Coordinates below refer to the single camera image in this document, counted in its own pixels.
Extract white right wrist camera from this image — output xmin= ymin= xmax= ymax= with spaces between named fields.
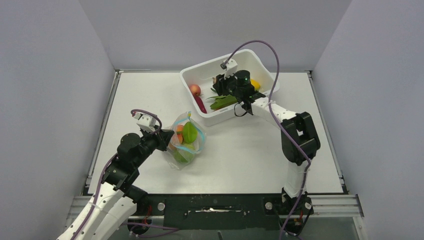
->
xmin=220 ymin=59 xmax=238 ymax=79

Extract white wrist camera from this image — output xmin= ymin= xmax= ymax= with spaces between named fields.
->
xmin=133 ymin=112 xmax=157 ymax=133
xmin=220 ymin=59 xmax=238 ymax=79

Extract orange peach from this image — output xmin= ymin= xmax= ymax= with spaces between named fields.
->
xmin=176 ymin=124 xmax=184 ymax=134
xmin=168 ymin=133 xmax=184 ymax=151

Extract white plastic bin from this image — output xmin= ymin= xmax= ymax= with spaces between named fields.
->
xmin=179 ymin=49 xmax=275 ymax=127

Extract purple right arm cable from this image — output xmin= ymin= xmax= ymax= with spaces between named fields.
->
xmin=221 ymin=40 xmax=312 ymax=240

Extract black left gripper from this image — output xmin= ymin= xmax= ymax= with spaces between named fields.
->
xmin=133 ymin=124 xmax=175 ymax=168

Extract yellow mango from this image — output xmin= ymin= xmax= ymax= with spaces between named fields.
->
xmin=250 ymin=78 xmax=261 ymax=91

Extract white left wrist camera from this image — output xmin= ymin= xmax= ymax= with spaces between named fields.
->
xmin=133 ymin=112 xmax=157 ymax=133

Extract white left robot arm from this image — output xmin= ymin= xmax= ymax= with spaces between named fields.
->
xmin=58 ymin=129 xmax=175 ymax=240

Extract green leafy vegetable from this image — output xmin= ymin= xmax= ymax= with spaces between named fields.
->
xmin=207 ymin=95 xmax=238 ymax=111

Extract green cabbage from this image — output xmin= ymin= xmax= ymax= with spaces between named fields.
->
xmin=172 ymin=148 xmax=195 ymax=164

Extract clear zip top bag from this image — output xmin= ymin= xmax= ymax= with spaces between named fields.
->
xmin=167 ymin=111 xmax=207 ymax=170

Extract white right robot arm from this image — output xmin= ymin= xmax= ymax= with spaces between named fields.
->
xmin=212 ymin=70 xmax=321 ymax=237

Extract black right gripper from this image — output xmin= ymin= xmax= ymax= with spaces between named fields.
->
xmin=214 ymin=69 xmax=242 ymax=99

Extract green bell pepper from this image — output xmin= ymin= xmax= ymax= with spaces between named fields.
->
xmin=182 ymin=121 xmax=198 ymax=144

